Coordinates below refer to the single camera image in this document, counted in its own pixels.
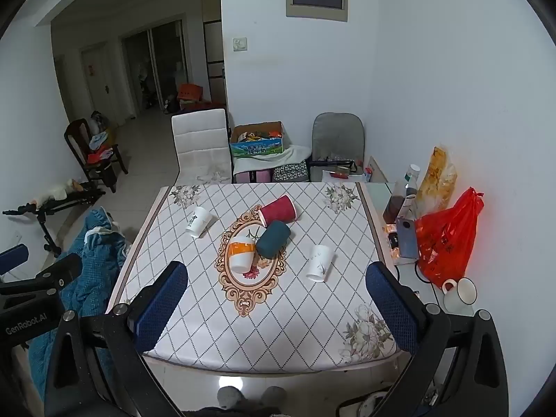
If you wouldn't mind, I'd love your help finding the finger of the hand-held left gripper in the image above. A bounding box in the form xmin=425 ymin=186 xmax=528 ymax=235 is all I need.
xmin=0 ymin=244 xmax=30 ymax=275
xmin=35 ymin=253 xmax=83 ymax=290

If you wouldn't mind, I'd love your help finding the white cup with floral print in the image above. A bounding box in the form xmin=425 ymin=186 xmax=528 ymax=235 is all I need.
xmin=305 ymin=244 xmax=334 ymax=283

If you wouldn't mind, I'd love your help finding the brown glass jar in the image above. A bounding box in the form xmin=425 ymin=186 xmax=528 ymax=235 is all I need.
xmin=382 ymin=191 xmax=407 ymax=227

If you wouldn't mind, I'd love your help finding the grey blue box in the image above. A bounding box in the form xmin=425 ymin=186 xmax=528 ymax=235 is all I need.
xmin=395 ymin=217 xmax=420 ymax=261

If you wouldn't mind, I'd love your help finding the clear bottle with white cap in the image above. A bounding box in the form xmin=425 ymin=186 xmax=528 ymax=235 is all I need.
xmin=402 ymin=164 xmax=422 ymax=197

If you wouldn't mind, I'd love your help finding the grey slipper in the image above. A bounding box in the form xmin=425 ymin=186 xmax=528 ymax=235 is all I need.
xmin=216 ymin=385 xmax=244 ymax=411
xmin=258 ymin=385 xmax=288 ymax=411

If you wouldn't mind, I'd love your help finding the white padded chair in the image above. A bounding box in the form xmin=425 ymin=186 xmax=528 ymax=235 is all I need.
xmin=171 ymin=108 xmax=233 ymax=186

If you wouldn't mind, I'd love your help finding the white cup with orange band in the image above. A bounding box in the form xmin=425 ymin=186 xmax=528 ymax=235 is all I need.
xmin=229 ymin=235 xmax=257 ymax=274

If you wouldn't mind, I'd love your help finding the glass side table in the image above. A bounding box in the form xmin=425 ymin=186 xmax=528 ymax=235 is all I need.
xmin=360 ymin=180 xmax=479 ymax=319

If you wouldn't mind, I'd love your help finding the teal quilted blanket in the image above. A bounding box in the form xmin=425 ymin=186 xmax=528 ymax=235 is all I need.
xmin=30 ymin=207 xmax=132 ymax=397

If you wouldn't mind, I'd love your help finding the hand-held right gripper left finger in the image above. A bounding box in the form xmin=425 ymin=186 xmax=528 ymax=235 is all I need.
xmin=43 ymin=261 xmax=189 ymax=417

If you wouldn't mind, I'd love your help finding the red cup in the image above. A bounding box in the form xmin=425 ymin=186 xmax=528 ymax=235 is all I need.
xmin=257 ymin=195 xmax=300 ymax=226

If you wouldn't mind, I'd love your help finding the grey fabric chair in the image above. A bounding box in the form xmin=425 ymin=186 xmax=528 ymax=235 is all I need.
xmin=311 ymin=112 xmax=366 ymax=171

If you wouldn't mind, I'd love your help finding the white cup with black print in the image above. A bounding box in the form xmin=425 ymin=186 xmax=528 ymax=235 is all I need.
xmin=185 ymin=206 xmax=213 ymax=239

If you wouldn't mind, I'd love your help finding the diamond patterned floral tablecloth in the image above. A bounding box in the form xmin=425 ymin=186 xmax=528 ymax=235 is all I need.
xmin=106 ymin=181 xmax=403 ymax=377

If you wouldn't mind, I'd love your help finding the black and white patterned bag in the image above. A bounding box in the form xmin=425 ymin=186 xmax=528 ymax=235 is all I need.
xmin=272 ymin=162 xmax=310 ymax=183

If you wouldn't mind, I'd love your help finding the red plastic bag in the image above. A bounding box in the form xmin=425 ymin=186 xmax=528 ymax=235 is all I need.
xmin=414 ymin=187 xmax=485 ymax=288

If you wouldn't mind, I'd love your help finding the black rod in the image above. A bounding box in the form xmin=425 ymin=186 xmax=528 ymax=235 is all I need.
xmin=308 ymin=158 xmax=358 ymax=171

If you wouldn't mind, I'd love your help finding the yellow plastic bag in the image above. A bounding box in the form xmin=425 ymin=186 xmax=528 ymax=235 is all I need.
xmin=417 ymin=145 xmax=458 ymax=219

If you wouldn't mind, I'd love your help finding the cardboard box with green print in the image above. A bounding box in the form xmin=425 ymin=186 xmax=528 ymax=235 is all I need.
xmin=229 ymin=121 xmax=286 ymax=157

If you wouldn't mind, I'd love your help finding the white cloth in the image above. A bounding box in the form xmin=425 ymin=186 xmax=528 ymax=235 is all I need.
xmin=232 ymin=144 xmax=313 ymax=175

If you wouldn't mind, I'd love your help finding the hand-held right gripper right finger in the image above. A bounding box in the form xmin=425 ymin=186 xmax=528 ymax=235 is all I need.
xmin=365 ymin=262 xmax=509 ymax=417

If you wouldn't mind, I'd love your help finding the orange box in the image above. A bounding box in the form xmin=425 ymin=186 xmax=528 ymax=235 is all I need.
xmin=177 ymin=83 xmax=205 ymax=103

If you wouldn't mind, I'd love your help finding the white enamel mug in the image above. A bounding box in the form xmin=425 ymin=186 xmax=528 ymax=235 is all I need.
xmin=441 ymin=277 xmax=479 ymax=307

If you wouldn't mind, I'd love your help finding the dark teal cup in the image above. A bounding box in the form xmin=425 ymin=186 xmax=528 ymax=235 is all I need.
xmin=255 ymin=220 xmax=291 ymax=260

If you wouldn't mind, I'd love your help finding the black tripod stand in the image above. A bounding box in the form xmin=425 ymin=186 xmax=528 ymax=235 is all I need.
xmin=2 ymin=185 xmax=107 ymax=257

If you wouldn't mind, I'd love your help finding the dark wooden chair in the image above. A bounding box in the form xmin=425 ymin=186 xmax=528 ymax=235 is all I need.
xmin=64 ymin=118 xmax=130 ymax=194

